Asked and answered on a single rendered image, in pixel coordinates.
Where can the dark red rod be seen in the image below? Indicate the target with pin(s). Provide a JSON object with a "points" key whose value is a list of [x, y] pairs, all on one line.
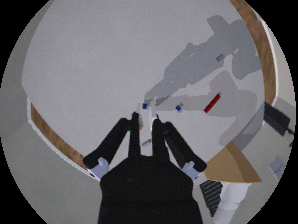
{"points": [[212, 103]]}

